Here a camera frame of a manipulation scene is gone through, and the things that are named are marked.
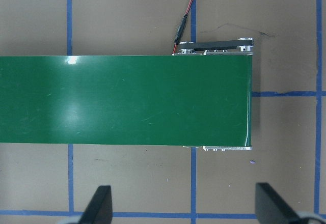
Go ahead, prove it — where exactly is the green belt conveyor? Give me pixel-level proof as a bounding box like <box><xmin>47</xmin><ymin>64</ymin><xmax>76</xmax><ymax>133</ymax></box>
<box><xmin>0</xmin><ymin>37</ymin><xmax>255</xmax><ymax>151</ymax></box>

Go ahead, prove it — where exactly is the small sensor board with wires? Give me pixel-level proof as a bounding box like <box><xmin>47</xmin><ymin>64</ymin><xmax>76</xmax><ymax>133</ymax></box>
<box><xmin>172</xmin><ymin>0</ymin><xmax>203</xmax><ymax>54</ymax></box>

